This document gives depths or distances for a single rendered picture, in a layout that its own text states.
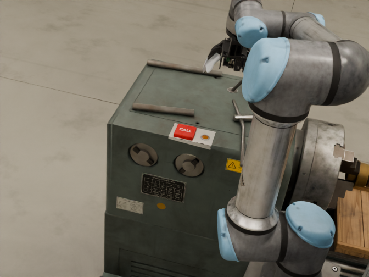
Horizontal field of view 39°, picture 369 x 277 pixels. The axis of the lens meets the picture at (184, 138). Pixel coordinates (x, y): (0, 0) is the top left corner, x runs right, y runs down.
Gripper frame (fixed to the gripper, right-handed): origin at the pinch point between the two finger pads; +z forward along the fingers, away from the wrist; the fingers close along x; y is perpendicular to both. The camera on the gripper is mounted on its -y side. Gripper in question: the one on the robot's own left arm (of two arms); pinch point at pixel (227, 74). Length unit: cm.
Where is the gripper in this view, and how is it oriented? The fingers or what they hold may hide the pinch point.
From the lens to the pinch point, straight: 161.2
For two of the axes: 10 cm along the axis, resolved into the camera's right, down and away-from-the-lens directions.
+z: -1.1, 6.2, 7.8
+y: -1.0, 7.7, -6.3
